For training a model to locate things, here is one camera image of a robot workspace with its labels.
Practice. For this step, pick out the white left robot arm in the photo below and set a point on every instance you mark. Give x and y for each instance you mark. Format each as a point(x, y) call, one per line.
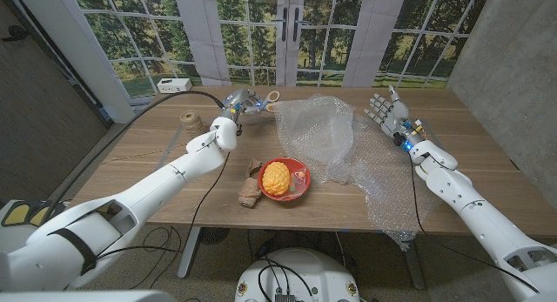
point(152, 189)

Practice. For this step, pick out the yellow black foot pedal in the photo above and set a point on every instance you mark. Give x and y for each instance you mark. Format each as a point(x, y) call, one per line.
point(17, 214)

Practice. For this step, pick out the small wrapped candy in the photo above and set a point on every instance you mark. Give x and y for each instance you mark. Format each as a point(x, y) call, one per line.
point(299, 176)

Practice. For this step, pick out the red bowl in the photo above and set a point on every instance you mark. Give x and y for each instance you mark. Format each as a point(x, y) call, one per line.
point(303, 188)

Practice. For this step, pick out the black round ribbed object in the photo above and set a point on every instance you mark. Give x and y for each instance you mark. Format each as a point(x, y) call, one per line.
point(213, 235)

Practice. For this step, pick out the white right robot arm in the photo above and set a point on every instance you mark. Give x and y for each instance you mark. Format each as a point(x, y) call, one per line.
point(478, 215)

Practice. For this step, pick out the brown twine spool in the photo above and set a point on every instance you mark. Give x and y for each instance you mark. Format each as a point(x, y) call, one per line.
point(191, 121)

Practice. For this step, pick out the white power strip box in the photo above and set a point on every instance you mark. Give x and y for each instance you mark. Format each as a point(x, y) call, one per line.
point(174, 85)

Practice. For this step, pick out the crumpled beige cloth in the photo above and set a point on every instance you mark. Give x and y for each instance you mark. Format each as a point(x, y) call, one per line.
point(250, 191)

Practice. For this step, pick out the loose brown twine strand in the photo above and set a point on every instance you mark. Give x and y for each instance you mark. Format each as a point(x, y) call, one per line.
point(130, 156)

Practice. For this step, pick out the grey table leg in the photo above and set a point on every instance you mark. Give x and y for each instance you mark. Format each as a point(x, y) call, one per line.
point(415, 267)

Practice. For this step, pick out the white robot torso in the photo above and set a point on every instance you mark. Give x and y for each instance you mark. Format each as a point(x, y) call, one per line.
point(330, 276)

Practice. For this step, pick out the yellow textured toy fruit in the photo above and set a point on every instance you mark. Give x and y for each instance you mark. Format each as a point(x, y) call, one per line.
point(276, 178)

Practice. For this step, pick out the white table leg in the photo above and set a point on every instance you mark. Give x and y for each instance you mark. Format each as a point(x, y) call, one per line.
point(188, 254)

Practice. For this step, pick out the clear bubble wrap sheet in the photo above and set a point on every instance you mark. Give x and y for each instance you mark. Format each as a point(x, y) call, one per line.
point(322, 128)

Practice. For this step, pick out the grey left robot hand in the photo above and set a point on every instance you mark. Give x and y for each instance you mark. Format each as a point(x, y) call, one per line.
point(239, 102)

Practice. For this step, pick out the black wall hook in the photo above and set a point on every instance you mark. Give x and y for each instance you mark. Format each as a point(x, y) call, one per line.
point(17, 31)

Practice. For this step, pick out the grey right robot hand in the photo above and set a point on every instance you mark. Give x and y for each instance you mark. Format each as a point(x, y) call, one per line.
point(393, 117)

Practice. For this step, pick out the printed forest window backdrop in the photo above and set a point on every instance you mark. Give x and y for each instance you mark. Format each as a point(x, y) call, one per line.
point(143, 32)

